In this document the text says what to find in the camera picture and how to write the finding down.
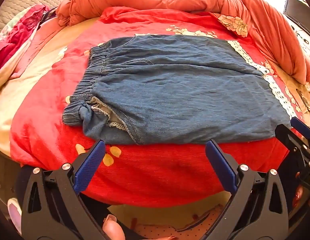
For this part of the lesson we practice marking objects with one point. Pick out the left hand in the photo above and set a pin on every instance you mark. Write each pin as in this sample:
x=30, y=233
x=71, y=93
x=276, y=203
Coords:
x=112, y=228

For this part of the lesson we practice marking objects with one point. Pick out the right hand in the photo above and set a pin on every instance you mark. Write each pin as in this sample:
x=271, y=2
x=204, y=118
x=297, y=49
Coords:
x=298, y=195

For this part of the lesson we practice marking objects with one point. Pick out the pink quilted duvet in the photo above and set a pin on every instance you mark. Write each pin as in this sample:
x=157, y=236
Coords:
x=270, y=30

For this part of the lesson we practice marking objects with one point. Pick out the pink pillow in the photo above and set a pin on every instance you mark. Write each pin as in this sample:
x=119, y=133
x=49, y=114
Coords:
x=43, y=35

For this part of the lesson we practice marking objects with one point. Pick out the red floral blanket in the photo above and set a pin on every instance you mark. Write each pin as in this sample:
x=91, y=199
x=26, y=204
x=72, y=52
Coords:
x=153, y=175

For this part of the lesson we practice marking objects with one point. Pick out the magenta patterned folded cloth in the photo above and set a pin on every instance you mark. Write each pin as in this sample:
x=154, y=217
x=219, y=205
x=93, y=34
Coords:
x=19, y=30

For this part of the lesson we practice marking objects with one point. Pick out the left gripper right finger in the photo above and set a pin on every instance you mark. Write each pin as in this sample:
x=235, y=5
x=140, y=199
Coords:
x=257, y=207

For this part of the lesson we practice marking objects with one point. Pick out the blue denim pants lace hem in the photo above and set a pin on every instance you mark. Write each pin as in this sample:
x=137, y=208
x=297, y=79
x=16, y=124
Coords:
x=176, y=89

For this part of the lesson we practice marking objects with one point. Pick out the beige bed sheet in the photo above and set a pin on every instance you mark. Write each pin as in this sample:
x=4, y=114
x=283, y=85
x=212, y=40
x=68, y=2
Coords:
x=14, y=91

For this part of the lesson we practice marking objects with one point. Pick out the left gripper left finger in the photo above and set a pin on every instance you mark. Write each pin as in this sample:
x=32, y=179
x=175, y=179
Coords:
x=52, y=208

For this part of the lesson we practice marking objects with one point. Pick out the dark remote control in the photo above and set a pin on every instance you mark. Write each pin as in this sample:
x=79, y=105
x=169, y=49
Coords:
x=304, y=100

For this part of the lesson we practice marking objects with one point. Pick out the black wall television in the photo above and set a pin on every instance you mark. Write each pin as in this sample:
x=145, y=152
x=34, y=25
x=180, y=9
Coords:
x=299, y=13

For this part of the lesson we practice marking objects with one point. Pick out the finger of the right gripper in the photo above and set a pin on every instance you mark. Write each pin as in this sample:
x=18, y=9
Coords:
x=290, y=140
x=301, y=127

